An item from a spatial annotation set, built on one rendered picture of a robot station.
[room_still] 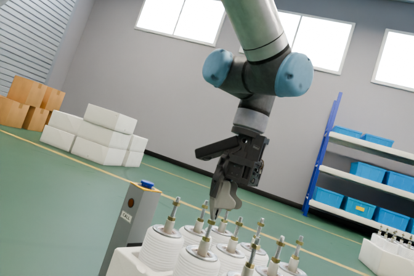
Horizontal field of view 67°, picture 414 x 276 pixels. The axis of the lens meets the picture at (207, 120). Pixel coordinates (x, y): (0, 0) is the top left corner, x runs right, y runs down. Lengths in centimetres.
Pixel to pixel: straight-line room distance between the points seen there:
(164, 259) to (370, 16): 609
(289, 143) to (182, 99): 223
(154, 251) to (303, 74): 52
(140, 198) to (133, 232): 10
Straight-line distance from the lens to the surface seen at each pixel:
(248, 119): 68
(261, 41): 51
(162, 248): 78
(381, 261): 277
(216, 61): 62
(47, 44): 707
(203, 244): 74
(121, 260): 82
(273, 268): 78
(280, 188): 570
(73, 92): 749
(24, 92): 438
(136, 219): 93
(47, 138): 369
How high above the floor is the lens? 48
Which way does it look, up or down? 5 degrees up
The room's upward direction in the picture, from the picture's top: 18 degrees clockwise
